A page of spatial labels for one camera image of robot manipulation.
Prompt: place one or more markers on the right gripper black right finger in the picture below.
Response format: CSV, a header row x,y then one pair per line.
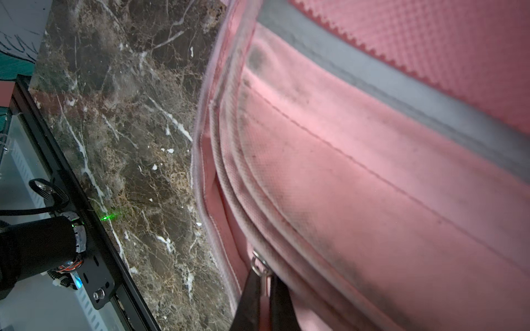
x,y
282,313

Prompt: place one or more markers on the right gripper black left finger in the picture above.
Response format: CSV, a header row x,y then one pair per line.
x,y
247,316

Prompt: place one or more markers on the pink student backpack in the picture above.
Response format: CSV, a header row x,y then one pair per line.
x,y
374,155

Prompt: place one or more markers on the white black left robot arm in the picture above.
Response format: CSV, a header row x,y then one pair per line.
x,y
55,244

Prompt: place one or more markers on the black front mounting rail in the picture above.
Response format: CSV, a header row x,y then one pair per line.
x,y
104,276

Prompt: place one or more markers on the white perforated cable tray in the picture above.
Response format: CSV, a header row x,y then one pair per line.
x,y
34,294

